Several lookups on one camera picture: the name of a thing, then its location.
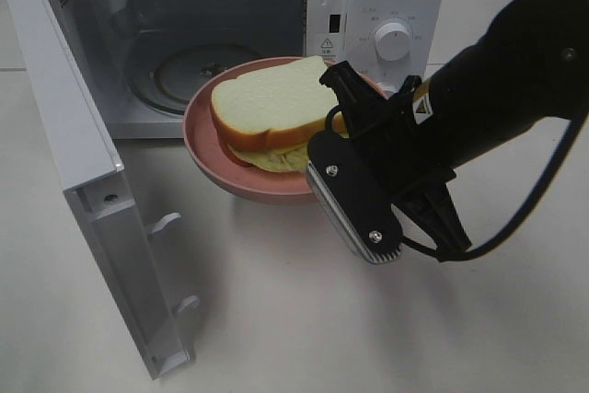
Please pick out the white microwave door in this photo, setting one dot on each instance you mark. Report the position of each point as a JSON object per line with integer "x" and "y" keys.
{"x": 95, "y": 184}

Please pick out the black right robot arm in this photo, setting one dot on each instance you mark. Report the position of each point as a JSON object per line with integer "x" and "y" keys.
{"x": 532, "y": 63}

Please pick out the upper white power knob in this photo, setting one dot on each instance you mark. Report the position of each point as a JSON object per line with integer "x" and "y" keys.
{"x": 392, "y": 40}

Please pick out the pink round plate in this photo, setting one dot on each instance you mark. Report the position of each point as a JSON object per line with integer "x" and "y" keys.
{"x": 213, "y": 159}

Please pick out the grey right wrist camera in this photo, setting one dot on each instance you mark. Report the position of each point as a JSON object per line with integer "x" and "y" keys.
{"x": 352, "y": 199}

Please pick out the sandwich with lettuce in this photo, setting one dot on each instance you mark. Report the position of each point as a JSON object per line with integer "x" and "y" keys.
{"x": 266, "y": 117}

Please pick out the glass microwave turntable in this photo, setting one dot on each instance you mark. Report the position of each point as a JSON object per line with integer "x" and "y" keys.
{"x": 166, "y": 79}

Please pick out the white timer knob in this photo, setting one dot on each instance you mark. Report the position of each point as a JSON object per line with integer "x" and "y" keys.
{"x": 388, "y": 90}

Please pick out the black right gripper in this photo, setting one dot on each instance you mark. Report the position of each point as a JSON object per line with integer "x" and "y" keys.
{"x": 381, "y": 131}

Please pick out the white microwave oven body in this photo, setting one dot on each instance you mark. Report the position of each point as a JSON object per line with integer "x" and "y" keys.
{"x": 333, "y": 29}

